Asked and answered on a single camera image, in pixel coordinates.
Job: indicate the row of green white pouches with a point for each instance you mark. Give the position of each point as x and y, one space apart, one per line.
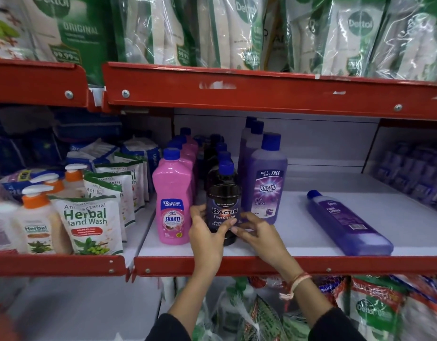
239 28

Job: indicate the pile of dark blue packets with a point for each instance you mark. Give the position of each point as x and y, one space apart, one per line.
44 134

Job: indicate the stack of purple packets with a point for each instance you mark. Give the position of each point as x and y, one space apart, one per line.
413 173

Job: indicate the person's right hand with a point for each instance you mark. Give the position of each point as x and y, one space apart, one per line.
264 245

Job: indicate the pile of netted green packs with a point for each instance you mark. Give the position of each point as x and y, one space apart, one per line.
254 316

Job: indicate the person's right thumb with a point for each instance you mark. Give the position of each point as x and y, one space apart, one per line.
239 232

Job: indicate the person's left thumb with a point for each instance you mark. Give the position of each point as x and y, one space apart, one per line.
225 231

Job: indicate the person's left hand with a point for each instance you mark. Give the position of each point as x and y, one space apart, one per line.
204 245

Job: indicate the red white thread wristband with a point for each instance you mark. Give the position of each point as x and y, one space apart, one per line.
293 285

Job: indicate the pink cleaner bottle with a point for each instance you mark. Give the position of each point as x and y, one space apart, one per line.
185 163
170 195
186 131
190 149

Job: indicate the person's left forearm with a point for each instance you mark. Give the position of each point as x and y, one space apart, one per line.
190 305

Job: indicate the white orange pump bottle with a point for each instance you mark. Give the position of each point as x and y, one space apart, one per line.
55 184
35 223
74 181

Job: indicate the white plastic bottle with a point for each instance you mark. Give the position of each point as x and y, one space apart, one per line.
3 227

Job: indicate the purple floor cleaner bottle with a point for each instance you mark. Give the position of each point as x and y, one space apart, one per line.
268 181
255 133
350 227
247 123

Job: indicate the dark floor cleaner bottle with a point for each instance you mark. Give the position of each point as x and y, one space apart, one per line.
224 205
222 156
215 138
220 147

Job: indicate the white packet with red crosses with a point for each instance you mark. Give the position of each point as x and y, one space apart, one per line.
7 28

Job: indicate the person's right forearm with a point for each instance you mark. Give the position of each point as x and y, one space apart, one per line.
321 308

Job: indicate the pile of green wrapped pouches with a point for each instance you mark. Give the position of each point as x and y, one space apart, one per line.
389 308

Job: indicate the blue yellow packet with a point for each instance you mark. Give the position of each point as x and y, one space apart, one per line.
23 179

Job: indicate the white green hand wash pouch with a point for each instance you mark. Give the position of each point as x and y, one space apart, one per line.
113 189
128 173
89 227
138 163

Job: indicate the white blue refill pouch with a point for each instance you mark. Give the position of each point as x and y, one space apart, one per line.
144 149
94 152

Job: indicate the red metal shelf rail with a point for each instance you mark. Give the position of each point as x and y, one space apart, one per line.
275 90
346 265
34 83
55 264

